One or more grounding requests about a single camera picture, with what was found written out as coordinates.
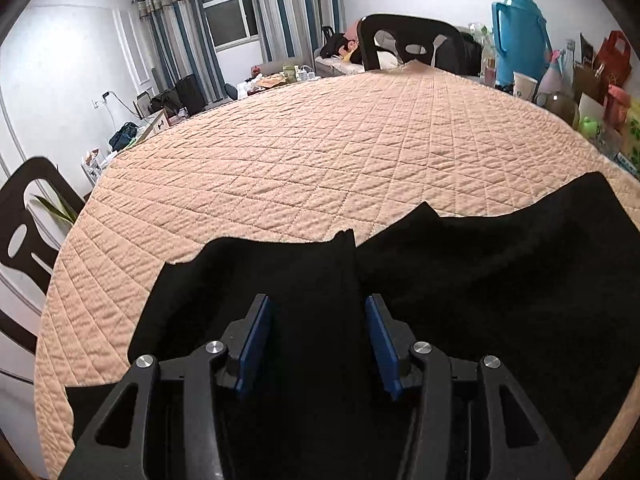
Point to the black pants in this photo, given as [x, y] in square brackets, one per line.
[551, 290]

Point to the green houseplant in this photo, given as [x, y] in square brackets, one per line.
[61, 209]

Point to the blue thermos jug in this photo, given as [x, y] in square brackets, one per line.
[521, 40]

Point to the dark chair at left side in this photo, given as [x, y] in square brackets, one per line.
[22, 247]

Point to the striped window curtains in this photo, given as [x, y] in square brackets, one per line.
[188, 36]

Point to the beige quilted bed cover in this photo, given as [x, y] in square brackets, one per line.
[294, 164]

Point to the red gift bag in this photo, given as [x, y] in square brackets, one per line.
[612, 62]

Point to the white paper cup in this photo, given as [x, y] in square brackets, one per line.
[524, 87]

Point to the dark chair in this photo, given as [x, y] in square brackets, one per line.
[431, 42]
[22, 247]

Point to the dark chair at far side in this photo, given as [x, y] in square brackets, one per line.
[431, 42]

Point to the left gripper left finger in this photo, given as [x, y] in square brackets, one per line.
[117, 438]

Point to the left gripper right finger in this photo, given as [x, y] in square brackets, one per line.
[472, 420]

